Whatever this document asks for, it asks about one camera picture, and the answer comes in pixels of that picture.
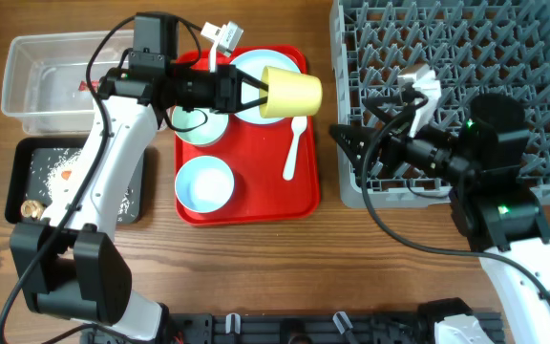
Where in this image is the white rice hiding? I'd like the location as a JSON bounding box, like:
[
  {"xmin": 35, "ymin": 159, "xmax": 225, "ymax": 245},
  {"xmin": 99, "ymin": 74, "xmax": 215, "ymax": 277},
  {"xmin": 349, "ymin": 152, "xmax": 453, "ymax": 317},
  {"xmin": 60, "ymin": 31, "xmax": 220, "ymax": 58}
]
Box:
[{"xmin": 21, "ymin": 147, "xmax": 143, "ymax": 224}]

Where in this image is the mint green bowl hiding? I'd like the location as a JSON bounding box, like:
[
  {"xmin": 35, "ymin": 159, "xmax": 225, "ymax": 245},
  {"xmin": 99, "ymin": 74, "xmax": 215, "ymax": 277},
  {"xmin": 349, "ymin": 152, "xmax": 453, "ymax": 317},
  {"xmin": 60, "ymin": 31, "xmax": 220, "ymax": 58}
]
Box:
[{"xmin": 171, "ymin": 107, "xmax": 229, "ymax": 147}]

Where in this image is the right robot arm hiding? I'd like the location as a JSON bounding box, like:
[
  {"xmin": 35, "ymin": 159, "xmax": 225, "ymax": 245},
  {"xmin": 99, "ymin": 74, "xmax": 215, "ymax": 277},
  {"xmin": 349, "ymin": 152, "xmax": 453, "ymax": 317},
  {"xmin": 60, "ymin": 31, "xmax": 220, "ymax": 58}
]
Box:
[{"xmin": 328, "ymin": 91, "xmax": 550, "ymax": 343}]

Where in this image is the red plastic tray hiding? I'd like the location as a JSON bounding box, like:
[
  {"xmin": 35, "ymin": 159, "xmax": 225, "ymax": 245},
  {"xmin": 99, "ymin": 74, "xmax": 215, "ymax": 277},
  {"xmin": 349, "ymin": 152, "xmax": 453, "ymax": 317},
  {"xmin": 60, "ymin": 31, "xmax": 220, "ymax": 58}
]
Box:
[{"xmin": 173, "ymin": 44, "xmax": 323, "ymax": 226}]

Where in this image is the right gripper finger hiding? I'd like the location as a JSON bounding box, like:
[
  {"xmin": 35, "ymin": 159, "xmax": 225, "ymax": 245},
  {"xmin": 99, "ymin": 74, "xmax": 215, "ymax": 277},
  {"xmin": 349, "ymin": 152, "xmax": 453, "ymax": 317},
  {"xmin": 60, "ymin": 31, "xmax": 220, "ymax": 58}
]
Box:
[
  {"xmin": 328, "ymin": 124, "xmax": 379, "ymax": 167},
  {"xmin": 363, "ymin": 97, "xmax": 412, "ymax": 129}
]

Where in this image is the red snack wrapper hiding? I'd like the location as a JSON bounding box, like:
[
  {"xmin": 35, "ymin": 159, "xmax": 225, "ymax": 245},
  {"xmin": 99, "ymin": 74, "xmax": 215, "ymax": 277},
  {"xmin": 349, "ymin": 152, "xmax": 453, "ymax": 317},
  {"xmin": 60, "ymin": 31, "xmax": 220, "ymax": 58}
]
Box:
[{"xmin": 78, "ymin": 80, "xmax": 99, "ymax": 92}]

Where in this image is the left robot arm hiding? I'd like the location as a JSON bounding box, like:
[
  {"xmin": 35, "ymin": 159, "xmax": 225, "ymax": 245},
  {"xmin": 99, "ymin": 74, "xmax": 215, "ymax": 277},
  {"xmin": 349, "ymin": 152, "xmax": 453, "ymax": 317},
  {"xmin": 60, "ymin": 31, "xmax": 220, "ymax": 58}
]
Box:
[{"xmin": 10, "ymin": 11, "xmax": 270, "ymax": 343}]

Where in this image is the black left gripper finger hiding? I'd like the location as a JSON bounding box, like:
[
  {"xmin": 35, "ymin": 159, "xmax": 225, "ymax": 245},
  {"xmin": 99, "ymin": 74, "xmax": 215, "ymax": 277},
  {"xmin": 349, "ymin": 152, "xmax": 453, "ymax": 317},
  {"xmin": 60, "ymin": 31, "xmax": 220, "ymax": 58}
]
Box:
[
  {"xmin": 236, "ymin": 97, "xmax": 268, "ymax": 111},
  {"xmin": 235, "ymin": 68, "xmax": 268, "ymax": 91}
]

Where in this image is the light blue plate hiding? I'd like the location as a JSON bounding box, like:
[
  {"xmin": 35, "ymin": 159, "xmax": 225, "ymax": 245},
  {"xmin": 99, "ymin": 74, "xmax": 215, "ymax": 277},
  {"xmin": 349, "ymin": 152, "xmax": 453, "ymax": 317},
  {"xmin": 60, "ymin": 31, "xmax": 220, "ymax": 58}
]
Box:
[{"xmin": 231, "ymin": 49, "xmax": 300, "ymax": 125}]

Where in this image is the white plastic spoon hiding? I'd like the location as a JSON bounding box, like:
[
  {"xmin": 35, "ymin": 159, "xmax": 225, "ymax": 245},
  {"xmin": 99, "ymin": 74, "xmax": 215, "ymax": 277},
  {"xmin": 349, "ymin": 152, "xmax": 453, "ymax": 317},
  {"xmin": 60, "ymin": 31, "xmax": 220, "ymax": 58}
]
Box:
[{"xmin": 283, "ymin": 117, "xmax": 308, "ymax": 181}]

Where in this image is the light blue rice bowl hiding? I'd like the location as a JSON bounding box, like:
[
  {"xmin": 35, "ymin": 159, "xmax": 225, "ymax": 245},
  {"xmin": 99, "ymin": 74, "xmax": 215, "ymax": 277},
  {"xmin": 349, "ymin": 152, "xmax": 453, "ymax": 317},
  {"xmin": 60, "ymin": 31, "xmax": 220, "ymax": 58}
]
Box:
[{"xmin": 175, "ymin": 156, "xmax": 235, "ymax": 214}]

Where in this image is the yellow plastic cup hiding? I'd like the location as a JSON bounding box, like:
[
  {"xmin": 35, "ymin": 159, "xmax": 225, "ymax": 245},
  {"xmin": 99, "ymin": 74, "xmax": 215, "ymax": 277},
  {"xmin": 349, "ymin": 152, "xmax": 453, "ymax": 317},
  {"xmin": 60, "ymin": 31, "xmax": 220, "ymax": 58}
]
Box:
[{"xmin": 259, "ymin": 66, "xmax": 323, "ymax": 118}]

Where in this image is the orange carrot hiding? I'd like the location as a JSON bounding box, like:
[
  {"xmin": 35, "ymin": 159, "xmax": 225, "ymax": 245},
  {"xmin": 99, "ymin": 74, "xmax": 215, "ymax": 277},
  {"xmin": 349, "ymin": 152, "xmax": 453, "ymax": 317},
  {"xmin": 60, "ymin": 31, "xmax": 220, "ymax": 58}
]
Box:
[{"xmin": 61, "ymin": 170, "xmax": 72, "ymax": 181}]

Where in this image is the black food waste tray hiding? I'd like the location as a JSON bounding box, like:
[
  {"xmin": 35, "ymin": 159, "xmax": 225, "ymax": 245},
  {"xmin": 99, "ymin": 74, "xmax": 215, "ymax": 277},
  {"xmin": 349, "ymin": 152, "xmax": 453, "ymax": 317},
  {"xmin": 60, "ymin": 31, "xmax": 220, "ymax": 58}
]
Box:
[{"xmin": 4, "ymin": 136, "xmax": 146, "ymax": 225}]

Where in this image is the grey dishwasher rack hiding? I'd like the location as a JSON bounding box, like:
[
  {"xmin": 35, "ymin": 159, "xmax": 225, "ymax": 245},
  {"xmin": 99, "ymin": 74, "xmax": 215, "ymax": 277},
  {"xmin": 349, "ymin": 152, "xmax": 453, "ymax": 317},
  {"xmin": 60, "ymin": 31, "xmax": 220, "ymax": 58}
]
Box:
[{"xmin": 329, "ymin": 0, "xmax": 550, "ymax": 205}]

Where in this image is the clear plastic bin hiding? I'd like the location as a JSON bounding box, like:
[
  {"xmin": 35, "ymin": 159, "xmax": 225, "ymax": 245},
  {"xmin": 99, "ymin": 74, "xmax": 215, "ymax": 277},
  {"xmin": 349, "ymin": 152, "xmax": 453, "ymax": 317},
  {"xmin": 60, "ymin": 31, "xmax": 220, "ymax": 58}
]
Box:
[{"xmin": 0, "ymin": 29, "xmax": 173, "ymax": 136}]

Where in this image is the brown food scrap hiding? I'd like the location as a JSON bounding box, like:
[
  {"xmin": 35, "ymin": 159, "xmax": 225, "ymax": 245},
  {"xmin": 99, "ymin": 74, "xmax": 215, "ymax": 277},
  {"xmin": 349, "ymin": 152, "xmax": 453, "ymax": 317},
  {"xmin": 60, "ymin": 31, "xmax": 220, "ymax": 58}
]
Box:
[{"xmin": 20, "ymin": 200, "xmax": 45, "ymax": 220}]

